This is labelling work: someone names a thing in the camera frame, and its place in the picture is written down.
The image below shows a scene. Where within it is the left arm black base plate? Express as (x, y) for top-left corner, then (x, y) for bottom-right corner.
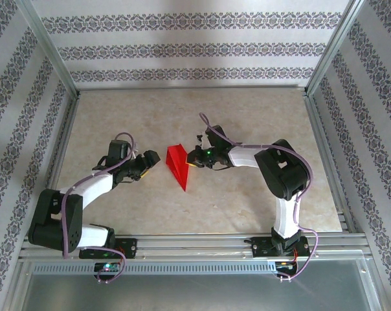
(78, 237), (139, 260)

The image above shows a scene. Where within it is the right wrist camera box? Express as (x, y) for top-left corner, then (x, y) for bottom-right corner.
(205, 124), (227, 146)

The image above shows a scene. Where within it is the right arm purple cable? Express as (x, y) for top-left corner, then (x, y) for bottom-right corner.
(198, 112), (321, 282)

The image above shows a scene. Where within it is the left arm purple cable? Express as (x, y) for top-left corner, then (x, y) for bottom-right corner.
(61, 131), (140, 285)

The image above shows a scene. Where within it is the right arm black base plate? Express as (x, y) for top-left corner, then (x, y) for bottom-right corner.
(251, 235), (310, 259)

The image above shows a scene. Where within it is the aluminium side rail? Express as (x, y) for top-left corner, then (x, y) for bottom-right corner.
(33, 93), (82, 237)
(304, 92), (357, 234)

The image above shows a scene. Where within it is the grey metal sheet panel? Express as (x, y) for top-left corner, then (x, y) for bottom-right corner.
(16, 259), (383, 311)

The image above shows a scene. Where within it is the aluminium rear rail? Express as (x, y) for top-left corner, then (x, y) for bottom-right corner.
(75, 84), (309, 93)

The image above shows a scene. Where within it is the grey slotted cable duct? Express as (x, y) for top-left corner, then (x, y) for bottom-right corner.
(32, 261), (277, 275)

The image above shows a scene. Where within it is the red paper sheet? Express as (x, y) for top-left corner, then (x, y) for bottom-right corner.
(165, 142), (190, 194)

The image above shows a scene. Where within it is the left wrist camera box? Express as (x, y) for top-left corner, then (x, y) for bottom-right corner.
(107, 139), (131, 163)

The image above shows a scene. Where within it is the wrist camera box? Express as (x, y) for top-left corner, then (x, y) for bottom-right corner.
(205, 124), (227, 146)
(107, 139), (131, 163)

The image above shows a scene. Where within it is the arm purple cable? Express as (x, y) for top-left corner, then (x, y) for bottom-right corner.
(61, 131), (140, 285)
(198, 112), (321, 282)

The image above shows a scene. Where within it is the aluminium frame post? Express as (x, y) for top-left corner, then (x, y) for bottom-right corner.
(307, 0), (370, 98)
(16, 0), (82, 98)

